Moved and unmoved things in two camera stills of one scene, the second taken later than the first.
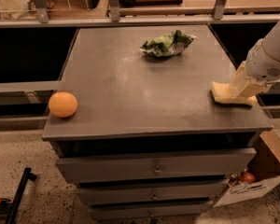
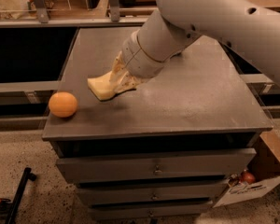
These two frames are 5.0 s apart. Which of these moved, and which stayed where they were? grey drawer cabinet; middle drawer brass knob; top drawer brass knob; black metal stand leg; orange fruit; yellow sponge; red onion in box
Moved: yellow sponge
Stayed: orange fruit; grey drawer cabinet; red onion in box; top drawer brass knob; middle drawer brass knob; black metal stand leg
